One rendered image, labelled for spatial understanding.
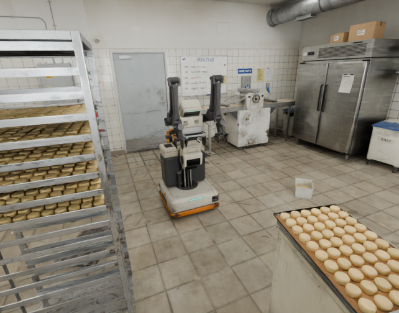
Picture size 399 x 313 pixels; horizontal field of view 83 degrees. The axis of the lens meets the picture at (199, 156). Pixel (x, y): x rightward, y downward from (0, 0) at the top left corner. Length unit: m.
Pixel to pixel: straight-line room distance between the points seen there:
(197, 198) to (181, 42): 3.50
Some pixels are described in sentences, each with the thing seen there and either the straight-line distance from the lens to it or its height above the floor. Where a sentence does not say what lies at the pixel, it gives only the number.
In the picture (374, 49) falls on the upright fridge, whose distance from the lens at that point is 4.75.
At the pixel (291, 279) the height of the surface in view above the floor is 0.63.
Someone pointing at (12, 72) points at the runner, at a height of 1.68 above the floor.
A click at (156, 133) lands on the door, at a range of 5.24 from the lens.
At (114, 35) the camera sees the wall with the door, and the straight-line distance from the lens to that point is 5.01.
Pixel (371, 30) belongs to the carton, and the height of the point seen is 2.18.
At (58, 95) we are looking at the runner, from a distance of 1.08.
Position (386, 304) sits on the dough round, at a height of 0.92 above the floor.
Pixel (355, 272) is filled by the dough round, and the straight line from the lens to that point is 1.15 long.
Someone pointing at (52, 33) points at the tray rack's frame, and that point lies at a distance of 1.05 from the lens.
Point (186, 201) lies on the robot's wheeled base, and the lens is 2.69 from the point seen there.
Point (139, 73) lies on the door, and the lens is 5.04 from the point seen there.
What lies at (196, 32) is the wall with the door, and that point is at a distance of 5.38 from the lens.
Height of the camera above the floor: 1.67
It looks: 21 degrees down
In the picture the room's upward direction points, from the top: 2 degrees counter-clockwise
